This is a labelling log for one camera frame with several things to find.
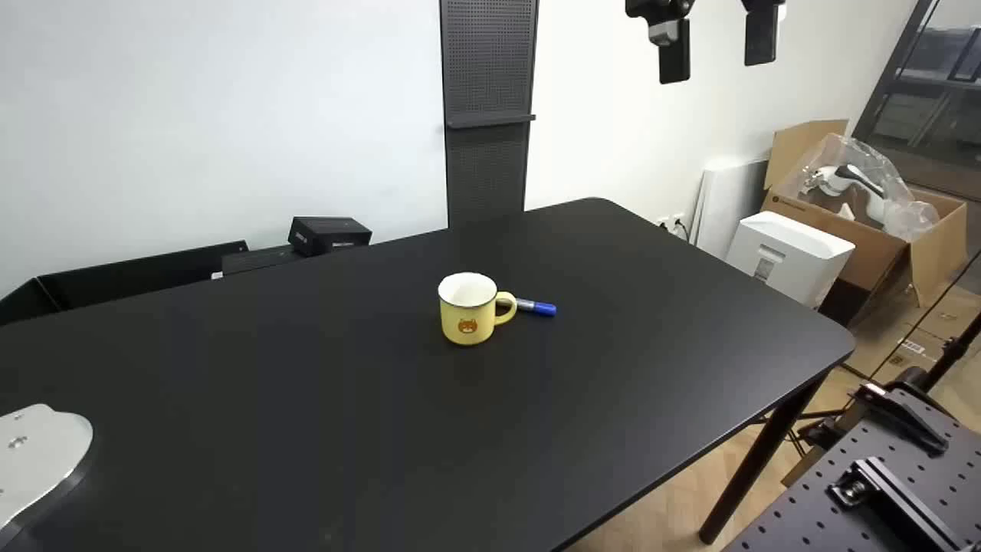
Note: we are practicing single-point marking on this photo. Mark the white rectangular box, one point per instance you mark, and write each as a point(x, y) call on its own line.
point(785, 257)

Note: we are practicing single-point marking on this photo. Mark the white wall socket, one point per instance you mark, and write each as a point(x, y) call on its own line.
point(675, 226)

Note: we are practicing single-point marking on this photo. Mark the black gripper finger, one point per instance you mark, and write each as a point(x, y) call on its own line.
point(673, 55)
point(761, 34)

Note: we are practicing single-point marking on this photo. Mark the long black case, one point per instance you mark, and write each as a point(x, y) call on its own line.
point(124, 278)

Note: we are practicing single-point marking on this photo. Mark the white flat panel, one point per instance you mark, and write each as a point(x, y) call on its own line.
point(728, 202)

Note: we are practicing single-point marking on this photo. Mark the yellow ceramic mug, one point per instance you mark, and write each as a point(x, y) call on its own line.
point(463, 313)

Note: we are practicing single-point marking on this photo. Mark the black perforated breadboard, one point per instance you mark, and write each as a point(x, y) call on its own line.
point(807, 509)

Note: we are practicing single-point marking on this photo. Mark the open cardboard box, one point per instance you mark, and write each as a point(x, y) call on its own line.
point(879, 248)

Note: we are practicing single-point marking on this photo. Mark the black metal bracket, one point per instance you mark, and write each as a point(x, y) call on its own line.
point(906, 414)

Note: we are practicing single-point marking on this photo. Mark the clear plastic bag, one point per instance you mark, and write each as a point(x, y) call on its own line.
point(870, 186)

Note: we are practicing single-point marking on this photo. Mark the blue capped marker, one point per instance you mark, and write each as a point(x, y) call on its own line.
point(539, 306)

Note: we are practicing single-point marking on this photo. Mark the dark framed glass door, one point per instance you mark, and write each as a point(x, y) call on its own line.
point(924, 103)

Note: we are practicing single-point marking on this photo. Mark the black clamp rail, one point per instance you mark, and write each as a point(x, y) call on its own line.
point(900, 500)

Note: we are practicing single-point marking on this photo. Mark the small black box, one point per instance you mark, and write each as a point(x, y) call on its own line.
point(326, 234)

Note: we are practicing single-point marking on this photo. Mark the black perforated vertical post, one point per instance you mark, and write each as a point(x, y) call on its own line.
point(489, 110)

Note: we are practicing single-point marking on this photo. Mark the black table leg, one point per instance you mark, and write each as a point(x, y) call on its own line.
point(761, 461)

